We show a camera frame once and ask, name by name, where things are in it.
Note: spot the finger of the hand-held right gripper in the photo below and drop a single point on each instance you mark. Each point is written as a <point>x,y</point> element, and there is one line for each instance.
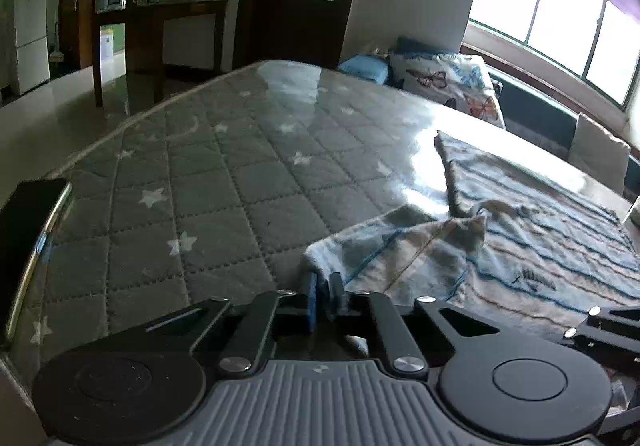
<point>617,315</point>
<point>610,348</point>

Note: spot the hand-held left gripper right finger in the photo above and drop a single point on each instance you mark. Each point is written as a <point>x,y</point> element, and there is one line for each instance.
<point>336,298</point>

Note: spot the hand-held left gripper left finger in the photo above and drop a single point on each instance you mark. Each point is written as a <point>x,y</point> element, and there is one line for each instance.
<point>310,301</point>

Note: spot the blue striped garment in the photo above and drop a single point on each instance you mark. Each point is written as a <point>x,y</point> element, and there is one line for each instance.
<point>525,246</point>

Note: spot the grey cushion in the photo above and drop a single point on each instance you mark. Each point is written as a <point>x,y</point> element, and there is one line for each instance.
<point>597,151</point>

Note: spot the grey quilted star tablecloth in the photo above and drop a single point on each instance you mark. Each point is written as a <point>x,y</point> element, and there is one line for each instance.
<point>200,176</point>

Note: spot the teal window bench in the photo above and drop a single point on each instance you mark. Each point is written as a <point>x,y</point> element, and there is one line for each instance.
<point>530,111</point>

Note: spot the blue pillow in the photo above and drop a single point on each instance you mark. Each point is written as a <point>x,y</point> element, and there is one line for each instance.
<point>365,68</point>

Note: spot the butterfly print pillow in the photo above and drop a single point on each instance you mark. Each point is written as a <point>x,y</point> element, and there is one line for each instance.
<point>450,81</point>

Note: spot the dark wooden door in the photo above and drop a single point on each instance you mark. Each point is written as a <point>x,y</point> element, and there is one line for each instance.
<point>300,36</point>

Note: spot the black flat device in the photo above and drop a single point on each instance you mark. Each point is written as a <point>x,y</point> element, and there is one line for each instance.
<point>25,236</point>

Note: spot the green framed window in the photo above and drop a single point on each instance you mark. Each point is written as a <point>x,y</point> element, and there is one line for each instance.
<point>565,11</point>

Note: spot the yellow green paper sign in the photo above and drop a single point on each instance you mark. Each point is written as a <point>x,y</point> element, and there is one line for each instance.
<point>106,43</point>

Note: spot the dark wooden desk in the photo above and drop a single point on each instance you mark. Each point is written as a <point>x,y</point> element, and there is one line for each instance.
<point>150,8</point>

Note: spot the white fridge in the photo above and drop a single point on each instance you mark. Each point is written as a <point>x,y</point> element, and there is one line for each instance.
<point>32,41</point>

